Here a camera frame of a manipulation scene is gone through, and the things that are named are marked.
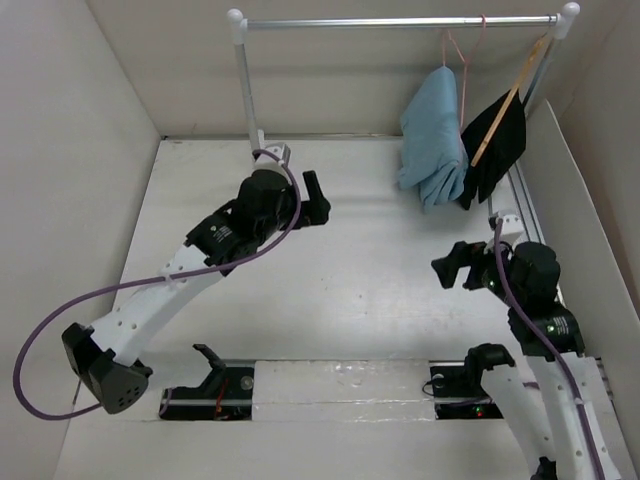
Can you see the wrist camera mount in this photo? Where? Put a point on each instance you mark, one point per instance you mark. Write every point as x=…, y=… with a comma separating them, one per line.
x=506, y=226
x=273, y=157

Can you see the wooden hanger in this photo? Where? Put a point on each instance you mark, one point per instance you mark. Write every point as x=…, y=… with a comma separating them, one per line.
x=508, y=100

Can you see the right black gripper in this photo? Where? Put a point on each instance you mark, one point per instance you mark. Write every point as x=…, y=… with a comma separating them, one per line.
x=462, y=253

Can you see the light blue trousers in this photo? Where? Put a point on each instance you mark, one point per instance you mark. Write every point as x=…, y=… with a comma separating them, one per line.
x=433, y=158

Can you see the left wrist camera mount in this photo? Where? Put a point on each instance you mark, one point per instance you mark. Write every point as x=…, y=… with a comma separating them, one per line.
x=273, y=157

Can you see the black garment on hanger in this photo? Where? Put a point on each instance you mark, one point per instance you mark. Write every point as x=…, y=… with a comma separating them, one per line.
x=505, y=147

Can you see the white metal clothes rack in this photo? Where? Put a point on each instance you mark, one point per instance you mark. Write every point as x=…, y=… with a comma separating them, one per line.
x=557, y=27

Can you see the pink wire hanger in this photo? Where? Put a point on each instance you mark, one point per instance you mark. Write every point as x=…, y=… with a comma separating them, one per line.
x=466, y=60

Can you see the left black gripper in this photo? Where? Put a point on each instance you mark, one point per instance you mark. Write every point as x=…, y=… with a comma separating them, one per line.
x=314, y=211

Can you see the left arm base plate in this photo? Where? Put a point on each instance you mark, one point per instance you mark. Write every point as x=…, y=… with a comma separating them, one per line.
x=224, y=395

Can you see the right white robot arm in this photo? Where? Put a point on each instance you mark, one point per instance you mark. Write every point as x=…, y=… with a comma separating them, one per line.
x=552, y=417

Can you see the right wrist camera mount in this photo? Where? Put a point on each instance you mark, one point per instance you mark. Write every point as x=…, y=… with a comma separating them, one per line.
x=506, y=226

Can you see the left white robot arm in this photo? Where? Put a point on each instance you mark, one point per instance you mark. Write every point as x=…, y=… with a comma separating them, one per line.
x=105, y=355

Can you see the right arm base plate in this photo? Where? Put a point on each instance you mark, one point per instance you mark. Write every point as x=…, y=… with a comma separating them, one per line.
x=455, y=397

